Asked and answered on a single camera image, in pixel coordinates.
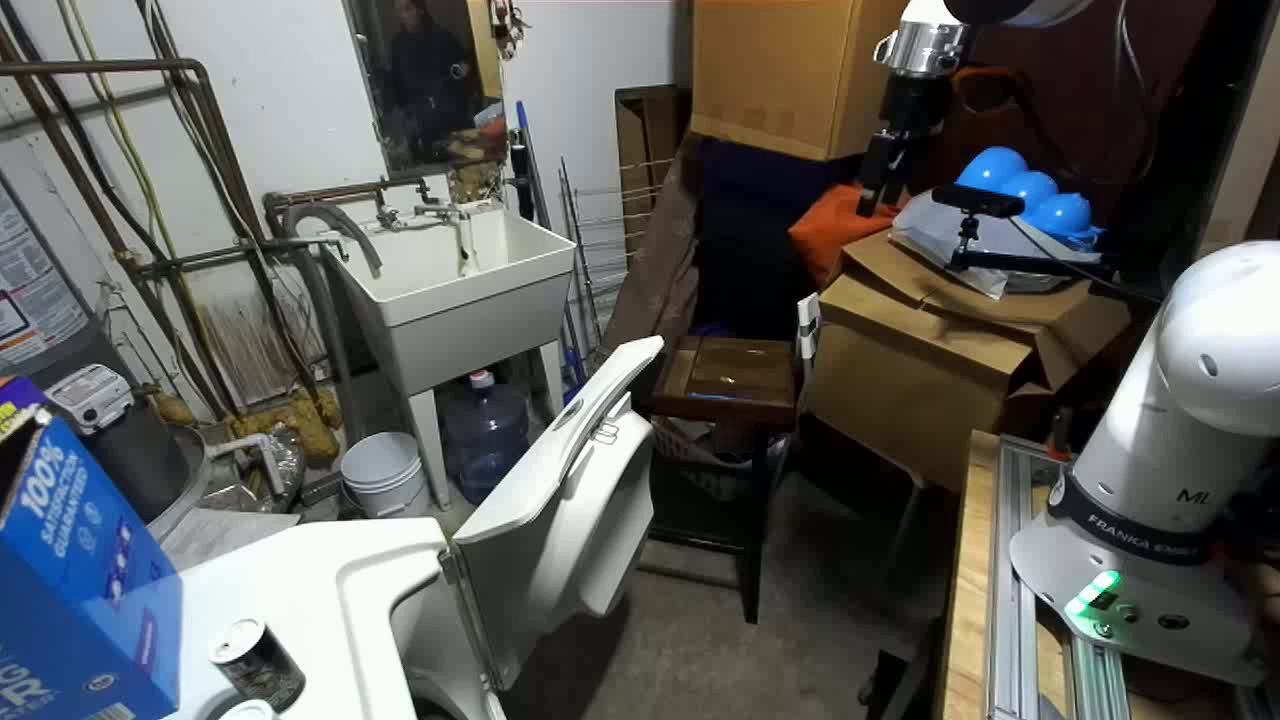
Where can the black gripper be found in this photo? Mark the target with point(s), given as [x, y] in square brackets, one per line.
[913, 126]

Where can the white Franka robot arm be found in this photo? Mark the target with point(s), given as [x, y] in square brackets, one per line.
[1173, 403]

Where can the grey folded sheet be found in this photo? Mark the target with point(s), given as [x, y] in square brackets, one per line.
[934, 233]

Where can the orange cloth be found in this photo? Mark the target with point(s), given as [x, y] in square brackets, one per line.
[834, 227]

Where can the blue hard hat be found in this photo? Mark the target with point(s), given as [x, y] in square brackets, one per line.
[995, 164]
[1065, 220]
[1035, 186]

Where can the dark navy fabric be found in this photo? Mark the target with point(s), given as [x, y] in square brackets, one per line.
[766, 242]

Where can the large closed cardboard box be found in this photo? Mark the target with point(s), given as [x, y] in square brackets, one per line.
[784, 66]

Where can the open brown cardboard box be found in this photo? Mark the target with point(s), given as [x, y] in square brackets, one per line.
[922, 362]

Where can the dark red board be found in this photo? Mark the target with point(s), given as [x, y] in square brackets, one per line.
[1065, 80]

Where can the flat brown cardboard panel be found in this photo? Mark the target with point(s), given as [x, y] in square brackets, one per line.
[655, 162]

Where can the brown draped cloth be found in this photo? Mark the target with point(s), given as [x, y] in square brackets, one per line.
[655, 255]

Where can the wooden compartment tray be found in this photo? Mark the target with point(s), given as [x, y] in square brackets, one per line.
[724, 379]

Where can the dark side table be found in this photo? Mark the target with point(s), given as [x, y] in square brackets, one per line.
[707, 504]

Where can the white washing machine door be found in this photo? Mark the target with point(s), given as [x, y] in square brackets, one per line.
[584, 427]

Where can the white utility sink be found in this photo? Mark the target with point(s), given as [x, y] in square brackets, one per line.
[452, 287]

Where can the metal sink faucet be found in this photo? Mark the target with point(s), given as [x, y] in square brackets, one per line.
[427, 212]

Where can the green plug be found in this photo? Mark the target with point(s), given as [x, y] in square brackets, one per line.
[1101, 601]

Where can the blue water jug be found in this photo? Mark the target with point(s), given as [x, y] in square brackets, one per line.
[480, 434]

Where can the grey curved drain pipe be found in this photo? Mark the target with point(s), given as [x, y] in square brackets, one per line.
[324, 220]

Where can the white plastic bucket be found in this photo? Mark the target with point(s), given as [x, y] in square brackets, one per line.
[385, 473]

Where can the white washing machine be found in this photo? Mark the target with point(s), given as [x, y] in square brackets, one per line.
[304, 585]

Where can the grey water heater tank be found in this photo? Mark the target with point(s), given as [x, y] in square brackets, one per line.
[134, 461]

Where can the blue detergent box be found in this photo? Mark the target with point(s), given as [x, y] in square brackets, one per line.
[83, 573]

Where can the aluminium rail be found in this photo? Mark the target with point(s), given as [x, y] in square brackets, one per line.
[1023, 573]

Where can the dark wall mirror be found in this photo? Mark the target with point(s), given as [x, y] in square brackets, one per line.
[420, 74]

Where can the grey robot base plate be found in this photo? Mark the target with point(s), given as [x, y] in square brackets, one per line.
[1161, 613]

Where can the metal wall pipes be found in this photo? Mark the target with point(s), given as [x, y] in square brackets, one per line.
[202, 147]

